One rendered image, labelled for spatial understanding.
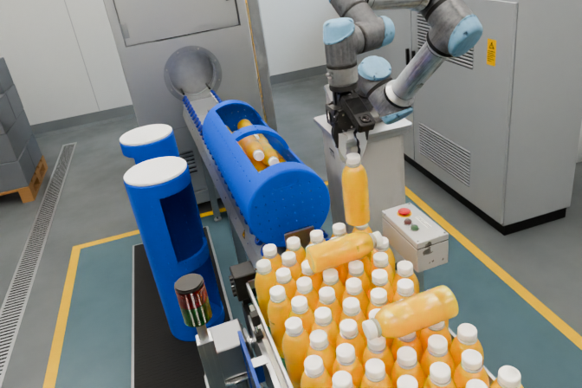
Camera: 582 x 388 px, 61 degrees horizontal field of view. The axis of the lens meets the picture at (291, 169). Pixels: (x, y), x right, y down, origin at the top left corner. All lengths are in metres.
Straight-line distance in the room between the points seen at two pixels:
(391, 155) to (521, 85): 1.16
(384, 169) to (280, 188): 0.63
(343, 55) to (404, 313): 0.60
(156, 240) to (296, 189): 0.89
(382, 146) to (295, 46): 5.03
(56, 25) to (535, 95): 5.34
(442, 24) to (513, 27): 1.33
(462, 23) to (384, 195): 0.85
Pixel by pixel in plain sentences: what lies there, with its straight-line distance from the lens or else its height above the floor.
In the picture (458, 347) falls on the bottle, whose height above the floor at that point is 1.07.
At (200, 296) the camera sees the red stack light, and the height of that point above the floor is 1.23.
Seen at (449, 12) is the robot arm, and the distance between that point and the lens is 1.56.
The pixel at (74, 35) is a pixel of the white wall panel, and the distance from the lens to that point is 6.67.
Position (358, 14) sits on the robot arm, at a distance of 1.28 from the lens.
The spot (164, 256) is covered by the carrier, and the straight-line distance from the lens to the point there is 2.30.
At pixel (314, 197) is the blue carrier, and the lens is 1.60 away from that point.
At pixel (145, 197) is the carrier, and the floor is 0.98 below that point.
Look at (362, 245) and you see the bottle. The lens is 1.29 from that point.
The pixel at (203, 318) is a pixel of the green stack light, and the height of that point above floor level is 1.18.
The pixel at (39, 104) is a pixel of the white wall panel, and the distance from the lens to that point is 6.91.
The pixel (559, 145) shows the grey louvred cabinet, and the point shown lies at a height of 0.54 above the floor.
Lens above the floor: 1.89
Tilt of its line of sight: 26 degrees down
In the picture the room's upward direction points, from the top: 8 degrees counter-clockwise
